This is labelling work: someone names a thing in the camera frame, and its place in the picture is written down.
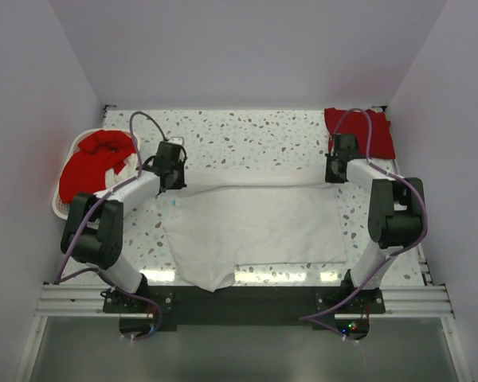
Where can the white t shirt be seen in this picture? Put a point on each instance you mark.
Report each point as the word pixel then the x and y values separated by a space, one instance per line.
pixel 222 220

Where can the aluminium frame rail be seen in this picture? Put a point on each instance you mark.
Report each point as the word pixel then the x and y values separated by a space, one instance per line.
pixel 72 339

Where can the folded red t shirt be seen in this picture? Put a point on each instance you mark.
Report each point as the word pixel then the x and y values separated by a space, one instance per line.
pixel 381 143

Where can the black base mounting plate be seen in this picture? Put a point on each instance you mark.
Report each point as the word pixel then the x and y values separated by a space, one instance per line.
pixel 165 308

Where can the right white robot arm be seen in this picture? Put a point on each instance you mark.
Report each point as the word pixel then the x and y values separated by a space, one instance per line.
pixel 396 220

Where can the white perforated laundry basket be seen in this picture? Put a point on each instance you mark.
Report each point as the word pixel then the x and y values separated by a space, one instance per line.
pixel 71 175

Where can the white clothes in basket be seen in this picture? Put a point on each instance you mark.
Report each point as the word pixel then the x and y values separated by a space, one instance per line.
pixel 126 169

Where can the red clothes in basket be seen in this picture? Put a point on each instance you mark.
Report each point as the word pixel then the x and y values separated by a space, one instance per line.
pixel 91 167

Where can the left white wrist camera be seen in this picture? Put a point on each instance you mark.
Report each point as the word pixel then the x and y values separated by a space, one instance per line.
pixel 177 140

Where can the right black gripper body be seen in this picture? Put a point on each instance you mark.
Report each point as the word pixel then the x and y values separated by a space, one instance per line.
pixel 330 176

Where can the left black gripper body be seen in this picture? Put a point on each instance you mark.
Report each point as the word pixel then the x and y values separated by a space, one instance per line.
pixel 178 178

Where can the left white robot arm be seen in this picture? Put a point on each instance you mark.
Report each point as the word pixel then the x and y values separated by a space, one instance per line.
pixel 93 232

